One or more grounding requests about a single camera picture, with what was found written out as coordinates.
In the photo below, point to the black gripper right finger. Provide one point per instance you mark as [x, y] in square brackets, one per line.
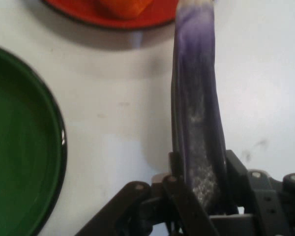
[268, 201]

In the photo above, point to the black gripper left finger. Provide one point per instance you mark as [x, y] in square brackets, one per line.
[177, 196]

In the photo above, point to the purple toy eggplant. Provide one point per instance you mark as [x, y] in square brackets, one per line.
[196, 86]

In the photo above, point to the green plate with black rim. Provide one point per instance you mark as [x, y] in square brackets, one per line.
[22, 137]

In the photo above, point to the red plate with black rim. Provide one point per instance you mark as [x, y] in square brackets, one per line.
[157, 19]

